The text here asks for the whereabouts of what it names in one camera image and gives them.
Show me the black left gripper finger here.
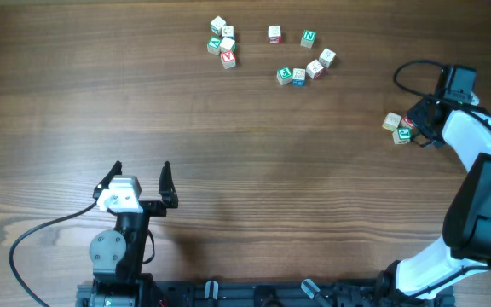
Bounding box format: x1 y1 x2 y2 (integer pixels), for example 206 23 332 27
93 160 122 200
159 161 179 209

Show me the red letter wooden block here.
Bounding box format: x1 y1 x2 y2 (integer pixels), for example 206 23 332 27
401 116 415 130

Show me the green J letter block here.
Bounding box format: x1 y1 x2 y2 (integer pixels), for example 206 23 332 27
392 127 412 144

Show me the yellow side picture block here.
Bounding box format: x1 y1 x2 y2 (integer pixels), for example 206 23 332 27
382 113 401 132

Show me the yellow edged picture block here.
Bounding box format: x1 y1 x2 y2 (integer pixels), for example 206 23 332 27
318 48 336 68

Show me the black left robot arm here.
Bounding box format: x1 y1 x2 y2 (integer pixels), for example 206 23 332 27
76 161 178 307

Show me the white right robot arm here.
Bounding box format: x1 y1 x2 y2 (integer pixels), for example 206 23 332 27
374 95 491 304

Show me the snail picture blue block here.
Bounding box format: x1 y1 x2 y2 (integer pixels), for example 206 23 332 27
292 68 306 87

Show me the green N letter block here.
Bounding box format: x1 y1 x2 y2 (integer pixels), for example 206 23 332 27
300 29 316 49

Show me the green E letter block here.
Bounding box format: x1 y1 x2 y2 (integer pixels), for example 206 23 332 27
276 67 292 85

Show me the red V letter block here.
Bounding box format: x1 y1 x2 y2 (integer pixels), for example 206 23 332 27
220 50 236 69

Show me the green A letter block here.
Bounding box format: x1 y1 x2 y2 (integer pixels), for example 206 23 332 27
206 37 222 55

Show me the green Z side block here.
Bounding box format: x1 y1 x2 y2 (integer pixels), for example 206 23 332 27
220 37 236 52

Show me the block with blue side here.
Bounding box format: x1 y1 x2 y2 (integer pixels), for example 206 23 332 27
221 26 234 39

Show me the block with red side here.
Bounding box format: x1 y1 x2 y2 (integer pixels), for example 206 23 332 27
268 26 282 43

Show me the plain top far-left block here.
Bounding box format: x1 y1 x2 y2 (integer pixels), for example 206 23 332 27
210 16 227 36

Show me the black left camera cable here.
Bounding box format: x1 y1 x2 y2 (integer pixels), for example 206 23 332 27
8 200 100 307

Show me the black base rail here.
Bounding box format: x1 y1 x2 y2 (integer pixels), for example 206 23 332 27
75 280 456 307

